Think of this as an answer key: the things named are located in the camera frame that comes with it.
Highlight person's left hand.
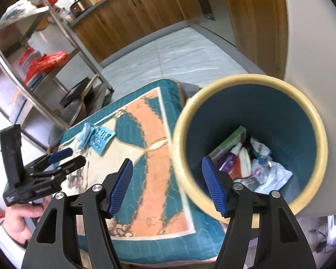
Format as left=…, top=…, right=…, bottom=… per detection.
left=2, top=196, right=51, bottom=245

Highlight white green medicine box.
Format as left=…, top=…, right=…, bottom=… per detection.
left=209, top=126, right=246, bottom=160

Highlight black pan with wooden handle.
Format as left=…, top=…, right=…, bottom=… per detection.
left=60, top=75, right=98, bottom=108

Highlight stainless steel shelf rack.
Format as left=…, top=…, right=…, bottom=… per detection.
left=0, top=0, right=113, bottom=150

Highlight teal bin with yellow rim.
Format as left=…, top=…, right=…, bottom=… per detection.
left=171, top=74, right=328, bottom=220

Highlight wooden kitchen cabinets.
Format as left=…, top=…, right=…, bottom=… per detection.
left=71, top=0, right=288, bottom=79

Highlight teal and cream quilted mat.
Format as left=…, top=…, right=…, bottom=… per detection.
left=60, top=79, right=225, bottom=267

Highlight round dark pan lid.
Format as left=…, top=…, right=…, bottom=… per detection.
left=48, top=98, right=87, bottom=147

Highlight stainless steel oven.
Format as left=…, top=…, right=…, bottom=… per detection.
left=186, top=0, right=235, bottom=46

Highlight blue surgical face mask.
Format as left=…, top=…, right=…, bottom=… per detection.
left=74, top=123, right=95, bottom=151

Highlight blue foil sachet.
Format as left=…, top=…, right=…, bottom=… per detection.
left=88, top=126, right=116, bottom=156

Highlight white tissue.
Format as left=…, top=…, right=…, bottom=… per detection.
left=234, top=159, right=293, bottom=194

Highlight red plastic bag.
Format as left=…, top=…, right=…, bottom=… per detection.
left=19, top=48, right=69, bottom=84

